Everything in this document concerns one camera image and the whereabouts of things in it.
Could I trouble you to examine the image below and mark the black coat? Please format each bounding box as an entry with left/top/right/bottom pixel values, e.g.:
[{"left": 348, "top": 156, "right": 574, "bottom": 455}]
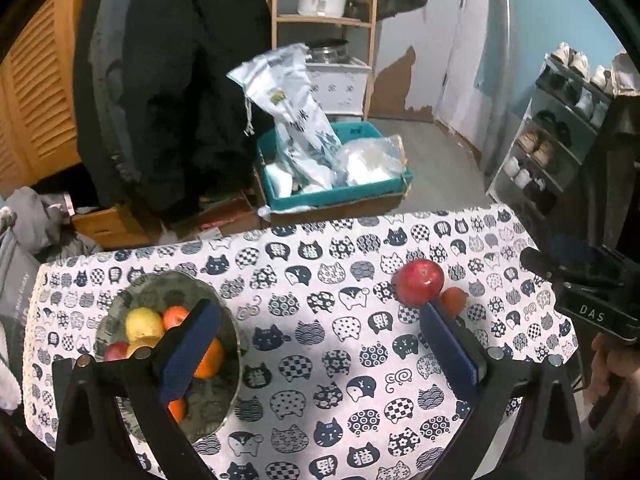
[{"left": 74, "top": 0, "right": 273, "bottom": 221}]

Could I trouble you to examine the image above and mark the grey garment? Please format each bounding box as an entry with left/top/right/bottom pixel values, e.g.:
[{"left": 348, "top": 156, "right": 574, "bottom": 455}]
[{"left": 5, "top": 187, "right": 103, "bottom": 261}]

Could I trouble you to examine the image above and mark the cat print tablecloth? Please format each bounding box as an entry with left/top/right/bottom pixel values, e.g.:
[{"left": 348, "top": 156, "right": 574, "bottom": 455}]
[{"left": 22, "top": 203, "right": 583, "bottom": 480}]

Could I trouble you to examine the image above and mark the large orange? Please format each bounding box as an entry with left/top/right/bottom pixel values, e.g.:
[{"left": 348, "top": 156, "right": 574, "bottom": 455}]
[{"left": 194, "top": 337, "right": 226, "bottom": 380}]

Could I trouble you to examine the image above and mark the brown cardboard box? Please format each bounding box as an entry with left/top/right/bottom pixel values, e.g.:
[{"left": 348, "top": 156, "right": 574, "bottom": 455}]
[{"left": 165, "top": 192, "right": 261, "bottom": 241}]

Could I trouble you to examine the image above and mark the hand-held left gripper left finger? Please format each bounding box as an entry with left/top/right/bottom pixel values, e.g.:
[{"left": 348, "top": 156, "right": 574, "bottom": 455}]
[{"left": 52, "top": 298, "right": 223, "bottom": 480}]

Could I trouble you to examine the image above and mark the wooden louvered door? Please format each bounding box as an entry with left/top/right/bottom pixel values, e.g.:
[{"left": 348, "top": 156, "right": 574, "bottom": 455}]
[{"left": 0, "top": 0, "right": 88, "bottom": 196}]

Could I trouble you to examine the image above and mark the wooden shelf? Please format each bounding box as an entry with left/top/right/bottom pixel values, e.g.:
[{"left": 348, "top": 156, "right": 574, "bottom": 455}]
[{"left": 270, "top": 0, "right": 381, "bottom": 121}]

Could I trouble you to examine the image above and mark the patterned ceramic bowl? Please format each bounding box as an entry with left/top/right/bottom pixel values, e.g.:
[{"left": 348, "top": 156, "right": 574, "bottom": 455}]
[{"left": 94, "top": 271, "right": 243, "bottom": 443}]

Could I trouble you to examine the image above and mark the white fleece cloth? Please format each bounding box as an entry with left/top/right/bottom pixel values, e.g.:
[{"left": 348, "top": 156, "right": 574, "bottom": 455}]
[{"left": 0, "top": 355, "right": 23, "bottom": 411}]

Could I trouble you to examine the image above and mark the dark cloth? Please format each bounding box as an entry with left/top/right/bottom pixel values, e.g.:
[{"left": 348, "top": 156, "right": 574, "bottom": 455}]
[{"left": 575, "top": 95, "right": 640, "bottom": 261}]

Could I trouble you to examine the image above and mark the clear plastic bag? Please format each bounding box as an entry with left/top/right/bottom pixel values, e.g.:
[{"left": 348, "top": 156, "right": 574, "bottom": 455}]
[{"left": 335, "top": 134, "right": 407, "bottom": 186}]

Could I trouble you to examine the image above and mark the wooden box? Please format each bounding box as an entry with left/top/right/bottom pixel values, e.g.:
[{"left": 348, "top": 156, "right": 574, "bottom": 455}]
[{"left": 70, "top": 202, "right": 163, "bottom": 251}]

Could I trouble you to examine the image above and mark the white patterned storage box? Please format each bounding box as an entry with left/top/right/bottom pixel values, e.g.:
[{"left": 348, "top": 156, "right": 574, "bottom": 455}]
[{"left": 304, "top": 57, "right": 373, "bottom": 117}]

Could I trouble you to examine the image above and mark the grey shoe rack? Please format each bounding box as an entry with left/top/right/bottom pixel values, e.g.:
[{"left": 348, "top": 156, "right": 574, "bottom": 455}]
[{"left": 487, "top": 55, "right": 621, "bottom": 221}]

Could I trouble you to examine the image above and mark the white pot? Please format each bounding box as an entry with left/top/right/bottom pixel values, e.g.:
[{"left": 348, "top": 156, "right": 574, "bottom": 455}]
[{"left": 298, "top": 0, "right": 347, "bottom": 17}]

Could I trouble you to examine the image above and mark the glass lidded pot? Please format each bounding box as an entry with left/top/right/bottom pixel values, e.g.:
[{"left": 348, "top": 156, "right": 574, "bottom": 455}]
[{"left": 305, "top": 39, "right": 349, "bottom": 64}]

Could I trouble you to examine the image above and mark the grey bag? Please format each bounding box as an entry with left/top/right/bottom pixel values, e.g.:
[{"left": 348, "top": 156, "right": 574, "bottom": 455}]
[{"left": 0, "top": 232, "right": 41, "bottom": 411}]

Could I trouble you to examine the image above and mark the teal box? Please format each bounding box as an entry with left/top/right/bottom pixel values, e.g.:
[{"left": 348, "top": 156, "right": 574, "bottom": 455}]
[{"left": 256, "top": 121, "right": 415, "bottom": 211}]

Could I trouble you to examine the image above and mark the person's right hand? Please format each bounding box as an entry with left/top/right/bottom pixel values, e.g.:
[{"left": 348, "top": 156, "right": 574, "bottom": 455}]
[{"left": 587, "top": 332, "right": 640, "bottom": 431}]

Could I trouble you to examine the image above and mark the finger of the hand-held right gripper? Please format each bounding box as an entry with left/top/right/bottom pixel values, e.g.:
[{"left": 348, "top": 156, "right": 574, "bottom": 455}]
[
  {"left": 547, "top": 234, "right": 608, "bottom": 267},
  {"left": 519, "top": 246, "right": 567, "bottom": 287}
]

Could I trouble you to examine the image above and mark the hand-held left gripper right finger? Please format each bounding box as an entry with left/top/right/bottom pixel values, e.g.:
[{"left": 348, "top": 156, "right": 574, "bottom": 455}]
[{"left": 419, "top": 301, "right": 586, "bottom": 480}]

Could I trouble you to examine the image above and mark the orange red apple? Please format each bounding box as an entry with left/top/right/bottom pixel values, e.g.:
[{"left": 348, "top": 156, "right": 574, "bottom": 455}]
[{"left": 162, "top": 306, "right": 192, "bottom": 332}]

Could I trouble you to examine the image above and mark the row of shoes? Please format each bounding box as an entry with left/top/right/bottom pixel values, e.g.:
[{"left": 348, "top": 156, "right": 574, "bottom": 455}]
[{"left": 502, "top": 42, "right": 613, "bottom": 213}]

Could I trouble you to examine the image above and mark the white door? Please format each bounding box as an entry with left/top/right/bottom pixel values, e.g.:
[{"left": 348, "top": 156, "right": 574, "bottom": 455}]
[{"left": 435, "top": 0, "right": 511, "bottom": 161}]

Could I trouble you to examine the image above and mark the white printed plastic bag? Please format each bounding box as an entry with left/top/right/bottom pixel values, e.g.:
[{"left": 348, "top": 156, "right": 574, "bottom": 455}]
[{"left": 226, "top": 42, "right": 338, "bottom": 191}]

